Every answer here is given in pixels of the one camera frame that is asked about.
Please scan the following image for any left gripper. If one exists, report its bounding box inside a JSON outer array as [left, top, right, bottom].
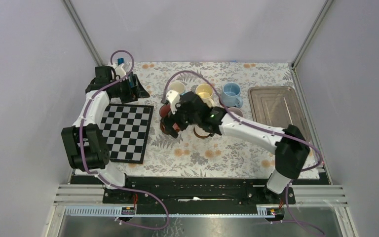
[[112, 74, 149, 103]]

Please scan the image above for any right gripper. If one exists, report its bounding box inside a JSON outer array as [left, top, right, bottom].
[[161, 101, 200, 138]]

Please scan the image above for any pink patterned mug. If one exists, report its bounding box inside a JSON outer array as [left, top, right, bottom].
[[159, 104, 180, 132]]

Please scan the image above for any dark walnut coaster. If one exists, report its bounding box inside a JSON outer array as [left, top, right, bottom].
[[193, 126, 211, 139]]

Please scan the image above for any light blue faceted mug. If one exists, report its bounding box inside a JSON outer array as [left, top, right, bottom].
[[167, 81, 186, 95]]

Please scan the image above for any cream yellow mug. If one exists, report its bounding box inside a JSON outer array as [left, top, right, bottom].
[[195, 83, 216, 107]]

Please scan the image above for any lilac mug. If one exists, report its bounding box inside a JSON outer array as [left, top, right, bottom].
[[228, 107, 243, 117]]

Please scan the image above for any metal tray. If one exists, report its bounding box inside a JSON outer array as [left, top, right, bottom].
[[248, 86, 311, 142]]

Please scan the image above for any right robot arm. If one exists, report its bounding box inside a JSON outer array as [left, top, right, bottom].
[[161, 90, 310, 203]]

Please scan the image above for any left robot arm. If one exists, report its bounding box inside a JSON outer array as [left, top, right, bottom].
[[61, 63, 153, 203]]

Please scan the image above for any blue grey block toy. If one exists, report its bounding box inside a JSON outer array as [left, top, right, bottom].
[[117, 57, 125, 66]]

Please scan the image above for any black white chessboard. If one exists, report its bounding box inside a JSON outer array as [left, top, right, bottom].
[[100, 103, 154, 164]]

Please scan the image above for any floral tablecloth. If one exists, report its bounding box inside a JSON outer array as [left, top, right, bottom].
[[115, 62, 294, 178]]

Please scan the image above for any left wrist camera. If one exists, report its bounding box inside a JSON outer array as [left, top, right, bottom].
[[111, 63, 127, 80]]

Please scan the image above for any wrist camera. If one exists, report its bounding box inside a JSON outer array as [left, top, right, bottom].
[[166, 90, 181, 114], [111, 63, 127, 80]]

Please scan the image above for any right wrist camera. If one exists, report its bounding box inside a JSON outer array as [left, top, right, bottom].
[[166, 90, 181, 114]]

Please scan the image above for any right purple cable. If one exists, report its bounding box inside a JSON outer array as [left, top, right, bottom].
[[160, 70, 326, 237]]

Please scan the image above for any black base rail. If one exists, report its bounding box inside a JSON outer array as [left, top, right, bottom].
[[102, 176, 284, 214]]

